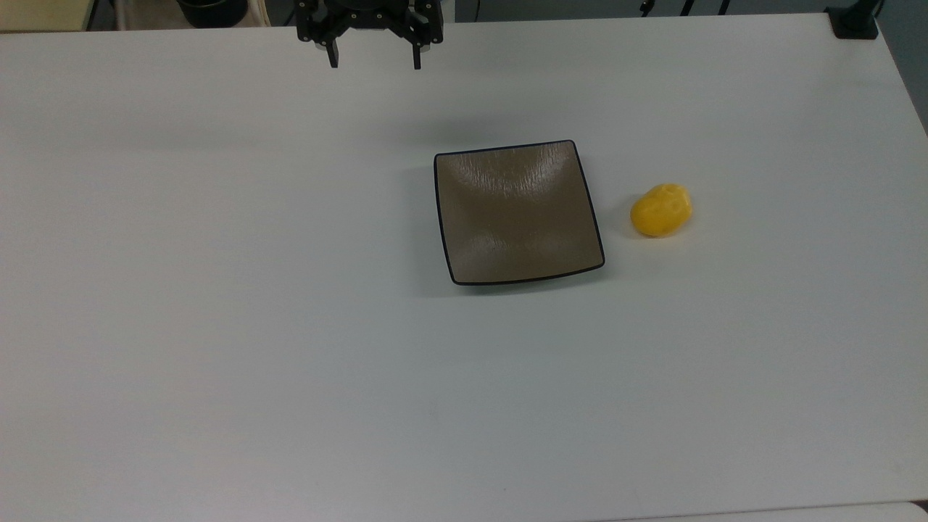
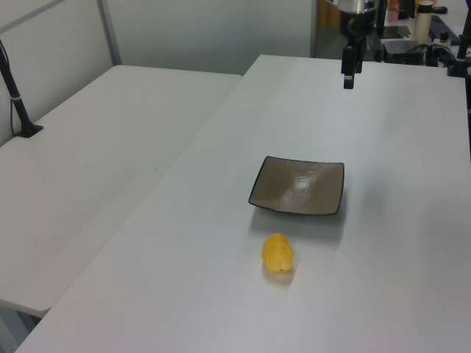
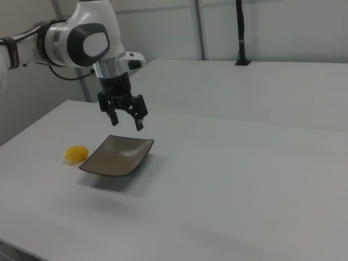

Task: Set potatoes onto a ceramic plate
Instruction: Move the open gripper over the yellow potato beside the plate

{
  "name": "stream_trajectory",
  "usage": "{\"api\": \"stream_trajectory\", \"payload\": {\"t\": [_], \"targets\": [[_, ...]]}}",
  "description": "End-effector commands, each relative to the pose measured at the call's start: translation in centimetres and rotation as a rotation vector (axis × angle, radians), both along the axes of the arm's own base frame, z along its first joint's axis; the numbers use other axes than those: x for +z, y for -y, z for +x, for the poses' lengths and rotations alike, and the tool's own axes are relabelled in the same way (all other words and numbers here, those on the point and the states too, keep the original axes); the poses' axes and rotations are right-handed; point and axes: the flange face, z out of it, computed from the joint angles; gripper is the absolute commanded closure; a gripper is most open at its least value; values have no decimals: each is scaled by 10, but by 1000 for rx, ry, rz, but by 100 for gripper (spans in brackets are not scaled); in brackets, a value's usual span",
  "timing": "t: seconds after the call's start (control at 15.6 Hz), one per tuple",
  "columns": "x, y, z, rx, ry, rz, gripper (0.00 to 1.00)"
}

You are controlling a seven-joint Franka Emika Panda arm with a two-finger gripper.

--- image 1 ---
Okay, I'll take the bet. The black round bin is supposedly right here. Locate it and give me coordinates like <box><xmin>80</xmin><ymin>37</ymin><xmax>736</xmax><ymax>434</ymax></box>
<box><xmin>175</xmin><ymin>0</ymin><xmax>250</xmax><ymax>29</ymax></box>

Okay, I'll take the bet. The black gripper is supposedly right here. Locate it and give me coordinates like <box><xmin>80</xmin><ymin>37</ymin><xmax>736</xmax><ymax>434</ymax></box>
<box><xmin>295</xmin><ymin>0</ymin><xmax>445</xmax><ymax>71</ymax></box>

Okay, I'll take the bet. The yellow potato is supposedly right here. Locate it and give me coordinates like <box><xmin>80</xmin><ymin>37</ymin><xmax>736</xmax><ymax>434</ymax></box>
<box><xmin>629</xmin><ymin>183</ymin><xmax>695</xmax><ymax>239</ymax></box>

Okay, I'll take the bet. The beige board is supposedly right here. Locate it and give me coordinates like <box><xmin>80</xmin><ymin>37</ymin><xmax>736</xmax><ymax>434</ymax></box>
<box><xmin>0</xmin><ymin>0</ymin><xmax>99</xmax><ymax>34</ymax></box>

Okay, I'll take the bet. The black clamp stand base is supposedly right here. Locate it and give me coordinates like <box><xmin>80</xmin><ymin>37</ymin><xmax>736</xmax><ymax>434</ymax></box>
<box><xmin>825</xmin><ymin>0</ymin><xmax>883</xmax><ymax>41</ymax></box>

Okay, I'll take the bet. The black cables bundle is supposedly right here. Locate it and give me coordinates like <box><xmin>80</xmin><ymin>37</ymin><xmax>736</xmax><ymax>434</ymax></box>
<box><xmin>638</xmin><ymin>0</ymin><xmax>734</xmax><ymax>17</ymax></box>

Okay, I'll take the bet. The square brown ceramic plate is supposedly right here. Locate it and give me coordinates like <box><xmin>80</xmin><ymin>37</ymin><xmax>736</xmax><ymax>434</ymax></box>
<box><xmin>433</xmin><ymin>139</ymin><xmax>606</xmax><ymax>286</ymax></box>

